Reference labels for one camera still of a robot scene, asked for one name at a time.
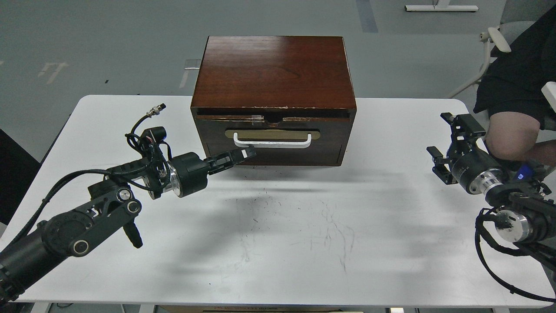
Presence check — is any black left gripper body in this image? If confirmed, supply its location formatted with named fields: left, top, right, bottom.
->
left=168, top=152, right=209, bottom=198

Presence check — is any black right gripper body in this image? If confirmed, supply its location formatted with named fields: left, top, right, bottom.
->
left=447, top=145, right=503, bottom=195

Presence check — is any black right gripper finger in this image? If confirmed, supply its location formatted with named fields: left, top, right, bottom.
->
left=427, top=146, right=457, bottom=186
left=440, top=112, right=486, bottom=150

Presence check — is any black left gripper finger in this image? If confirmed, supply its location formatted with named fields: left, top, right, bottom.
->
left=203, top=147, right=257, bottom=176

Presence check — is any wooden drawer with white handle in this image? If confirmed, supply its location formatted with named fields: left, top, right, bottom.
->
left=193, top=115, right=353, bottom=166

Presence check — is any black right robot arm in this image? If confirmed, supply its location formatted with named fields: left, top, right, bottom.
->
left=427, top=113, right=555, bottom=271

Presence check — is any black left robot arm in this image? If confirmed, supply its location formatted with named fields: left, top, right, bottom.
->
left=0, top=103, right=256, bottom=306

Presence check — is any dark wooden drawer cabinet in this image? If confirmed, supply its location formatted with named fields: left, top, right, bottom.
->
left=190, top=36, right=357, bottom=166

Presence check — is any person in black clothes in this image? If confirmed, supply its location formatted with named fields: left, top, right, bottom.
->
left=474, top=7, right=555, bottom=166

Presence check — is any white desk foot base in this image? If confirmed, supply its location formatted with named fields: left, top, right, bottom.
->
left=404, top=0, right=479, bottom=12

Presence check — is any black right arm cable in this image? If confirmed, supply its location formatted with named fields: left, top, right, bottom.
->
left=474, top=208, right=556, bottom=303

